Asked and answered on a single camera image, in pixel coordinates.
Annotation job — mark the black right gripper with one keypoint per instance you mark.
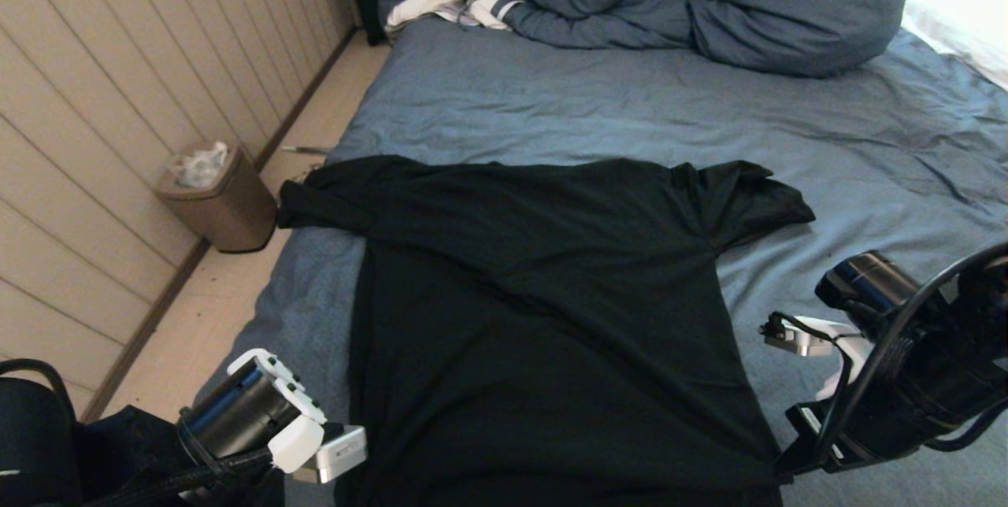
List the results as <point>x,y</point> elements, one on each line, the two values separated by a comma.
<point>815,448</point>

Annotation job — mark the clear plastic bin liner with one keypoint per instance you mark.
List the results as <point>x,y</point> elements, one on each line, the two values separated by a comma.
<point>197,164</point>

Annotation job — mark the blue bed sheet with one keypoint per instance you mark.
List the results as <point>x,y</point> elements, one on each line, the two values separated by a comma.
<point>551,98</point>

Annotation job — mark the thin grey rod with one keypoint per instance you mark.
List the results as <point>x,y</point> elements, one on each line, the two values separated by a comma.
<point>307,149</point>

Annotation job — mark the patterned item on floor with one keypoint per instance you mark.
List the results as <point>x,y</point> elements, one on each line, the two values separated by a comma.
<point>311,172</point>

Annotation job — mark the brown trash bin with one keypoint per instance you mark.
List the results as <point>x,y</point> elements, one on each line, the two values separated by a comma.
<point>232,216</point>

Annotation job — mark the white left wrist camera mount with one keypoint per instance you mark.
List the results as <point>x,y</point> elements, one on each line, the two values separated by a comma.
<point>299,440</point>

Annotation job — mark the black moon print T-shirt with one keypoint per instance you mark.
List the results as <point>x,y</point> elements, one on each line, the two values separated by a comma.
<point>551,318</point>

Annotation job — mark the white pillow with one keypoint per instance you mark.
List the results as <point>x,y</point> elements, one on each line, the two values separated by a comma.
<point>965,28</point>

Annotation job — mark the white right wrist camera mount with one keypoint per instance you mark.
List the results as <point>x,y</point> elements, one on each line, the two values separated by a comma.
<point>819,338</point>

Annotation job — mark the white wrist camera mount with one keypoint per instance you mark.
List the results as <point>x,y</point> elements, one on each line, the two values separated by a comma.
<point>819,338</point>
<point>299,440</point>

